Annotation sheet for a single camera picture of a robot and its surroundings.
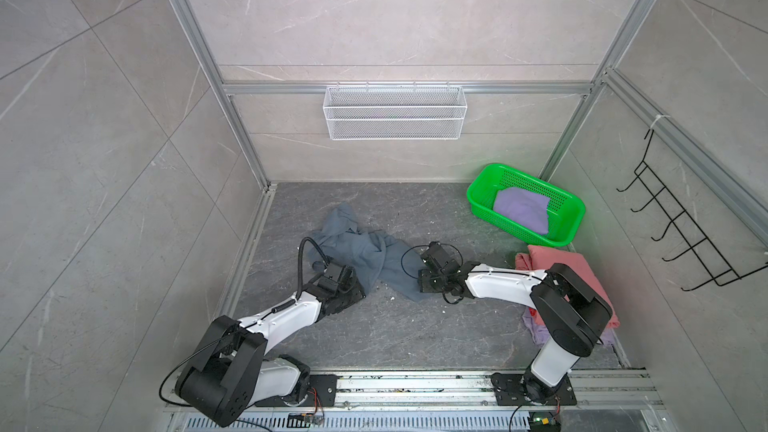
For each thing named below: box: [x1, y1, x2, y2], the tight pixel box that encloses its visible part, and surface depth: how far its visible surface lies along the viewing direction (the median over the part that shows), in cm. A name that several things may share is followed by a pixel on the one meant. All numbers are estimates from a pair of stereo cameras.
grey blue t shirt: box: [308, 202, 424, 302], surface depth 96 cm
